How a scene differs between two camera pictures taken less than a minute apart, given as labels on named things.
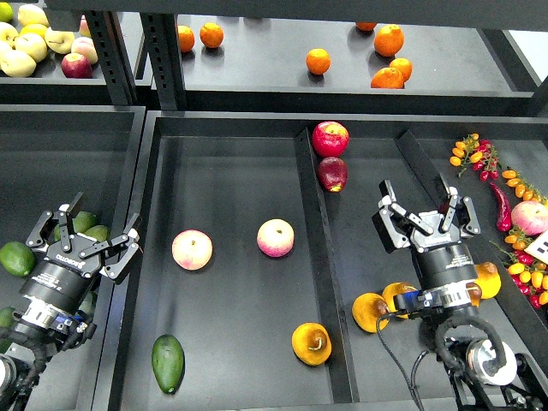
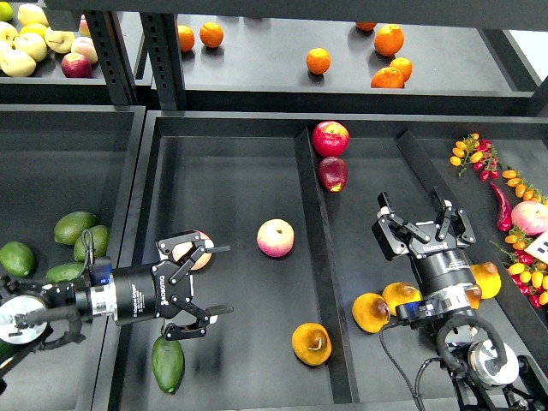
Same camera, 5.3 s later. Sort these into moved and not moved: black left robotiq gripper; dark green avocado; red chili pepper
Moved: black left robotiq gripper
Not moved: dark green avocado; red chili pepper
